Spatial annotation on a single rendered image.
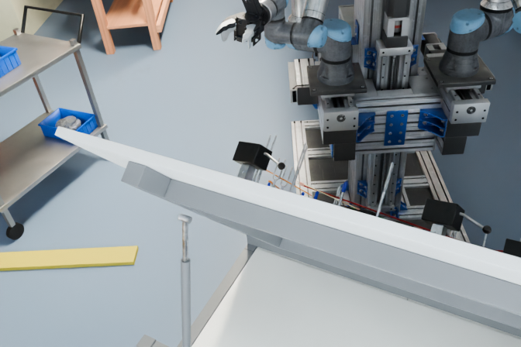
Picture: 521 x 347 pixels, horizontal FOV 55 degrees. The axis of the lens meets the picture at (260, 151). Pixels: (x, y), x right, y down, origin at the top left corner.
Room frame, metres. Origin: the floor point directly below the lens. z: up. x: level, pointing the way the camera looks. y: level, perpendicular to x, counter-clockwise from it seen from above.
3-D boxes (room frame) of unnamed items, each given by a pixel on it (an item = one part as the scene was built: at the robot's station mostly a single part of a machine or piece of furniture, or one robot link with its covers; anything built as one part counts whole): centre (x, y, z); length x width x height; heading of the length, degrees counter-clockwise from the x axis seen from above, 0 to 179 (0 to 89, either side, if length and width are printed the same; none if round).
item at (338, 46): (1.80, -0.33, 1.33); 0.13 x 0.12 x 0.14; 60
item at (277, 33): (1.62, -0.11, 1.46); 0.11 x 0.08 x 0.11; 60
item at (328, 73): (1.79, -0.34, 1.21); 0.15 x 0.15 x 0.10
